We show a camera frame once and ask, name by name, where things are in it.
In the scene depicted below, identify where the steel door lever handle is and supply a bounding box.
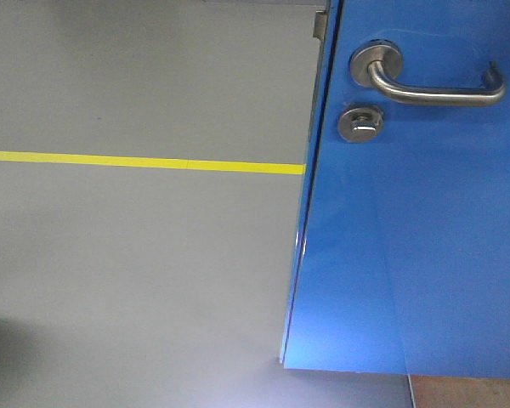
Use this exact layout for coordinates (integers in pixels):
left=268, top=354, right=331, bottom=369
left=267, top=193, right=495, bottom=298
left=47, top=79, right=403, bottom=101
left=348, top=39, right=507, bottom=107

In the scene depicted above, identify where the plywood base platform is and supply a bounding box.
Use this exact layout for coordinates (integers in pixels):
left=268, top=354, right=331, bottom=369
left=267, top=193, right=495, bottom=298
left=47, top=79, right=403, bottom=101
left=409, top=376, right=510, bottom=407

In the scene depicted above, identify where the blue door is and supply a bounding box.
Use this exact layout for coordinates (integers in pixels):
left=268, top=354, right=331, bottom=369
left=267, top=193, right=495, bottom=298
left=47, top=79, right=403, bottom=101
left=280, top=1, right=510, bottom=378

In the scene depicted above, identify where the steel thumb turn lock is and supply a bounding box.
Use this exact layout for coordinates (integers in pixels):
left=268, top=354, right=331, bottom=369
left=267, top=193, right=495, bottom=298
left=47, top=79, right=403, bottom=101
left=337, top=103, right=383, bottom=143

